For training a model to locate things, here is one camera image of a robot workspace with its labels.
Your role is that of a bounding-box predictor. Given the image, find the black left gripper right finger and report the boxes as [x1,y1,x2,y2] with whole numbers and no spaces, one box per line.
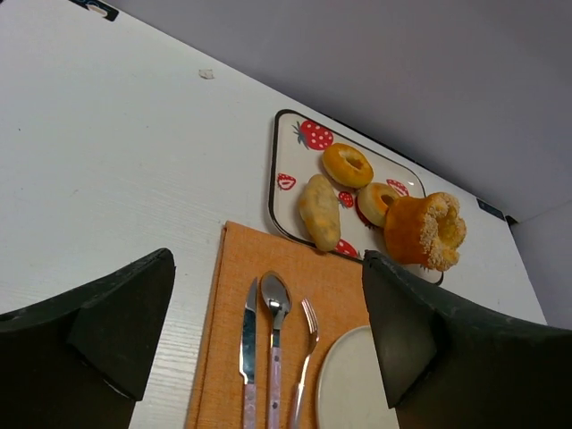
[362,251,571,428]

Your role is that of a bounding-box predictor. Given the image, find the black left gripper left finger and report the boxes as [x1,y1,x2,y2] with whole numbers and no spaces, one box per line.
[1,248,175,428]

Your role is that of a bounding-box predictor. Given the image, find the large sugar-crusted bundt bread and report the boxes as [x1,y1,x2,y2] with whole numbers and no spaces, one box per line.
[383,192,467,272]

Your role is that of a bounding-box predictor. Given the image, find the oblong baked bread roll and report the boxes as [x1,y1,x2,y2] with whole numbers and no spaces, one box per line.
[299,174,341,252]

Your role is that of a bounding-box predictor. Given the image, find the round cream ceramic plate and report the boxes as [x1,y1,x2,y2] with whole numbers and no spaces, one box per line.
[315,325,399,429]

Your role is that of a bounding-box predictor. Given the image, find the orange cloth placemat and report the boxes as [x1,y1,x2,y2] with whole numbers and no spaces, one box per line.
[186,222,368,428]

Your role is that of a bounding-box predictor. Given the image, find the rose gold fork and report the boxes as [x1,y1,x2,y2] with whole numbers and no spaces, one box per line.
[287,297,320,428]

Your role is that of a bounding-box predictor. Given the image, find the black table corner label right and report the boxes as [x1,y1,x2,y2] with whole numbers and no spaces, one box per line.
[476,198,505,221]

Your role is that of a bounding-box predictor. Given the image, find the black table corner label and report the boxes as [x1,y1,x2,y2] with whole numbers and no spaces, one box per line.
[476,198,505,221]
[70,0,119,21]

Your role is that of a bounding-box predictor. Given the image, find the strawberry pattern rectangular tray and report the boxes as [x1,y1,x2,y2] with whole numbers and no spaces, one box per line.
[268,109,425,261]

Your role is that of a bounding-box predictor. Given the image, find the small white paper scrap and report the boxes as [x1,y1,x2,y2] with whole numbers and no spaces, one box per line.
[198,69,215,80]

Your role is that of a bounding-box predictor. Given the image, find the black table corner label left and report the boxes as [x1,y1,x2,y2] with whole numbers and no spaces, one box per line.
[70,0,119,21]

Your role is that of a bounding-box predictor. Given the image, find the knife with pink handle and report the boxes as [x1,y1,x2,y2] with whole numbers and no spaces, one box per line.
[239,278,258,429]

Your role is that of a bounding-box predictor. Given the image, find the pale ring donut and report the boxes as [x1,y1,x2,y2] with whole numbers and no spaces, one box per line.
[357,182,400,228]

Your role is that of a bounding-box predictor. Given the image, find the spoon with pink handle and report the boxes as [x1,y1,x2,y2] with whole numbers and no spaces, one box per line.
[260,271,291,429]

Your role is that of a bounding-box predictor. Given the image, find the orange glazed ring donut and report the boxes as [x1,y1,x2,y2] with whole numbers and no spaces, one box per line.
[322,143,374,189]

